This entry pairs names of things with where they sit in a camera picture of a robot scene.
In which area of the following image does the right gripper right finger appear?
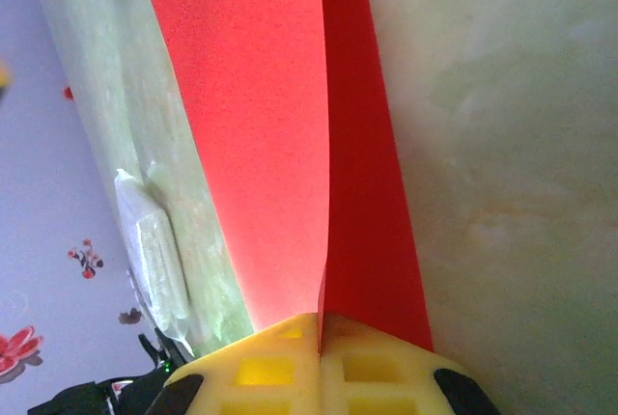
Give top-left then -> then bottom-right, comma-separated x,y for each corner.
319,312 -> 503,415

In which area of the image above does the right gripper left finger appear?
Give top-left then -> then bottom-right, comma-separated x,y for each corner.
149,311 -> 321,415

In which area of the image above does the white blue plastic sachet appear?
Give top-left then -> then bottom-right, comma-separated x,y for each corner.
114,161 -> 197,357

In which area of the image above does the red square paper sheet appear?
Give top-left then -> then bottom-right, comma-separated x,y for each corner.
136,0 -> 435,354

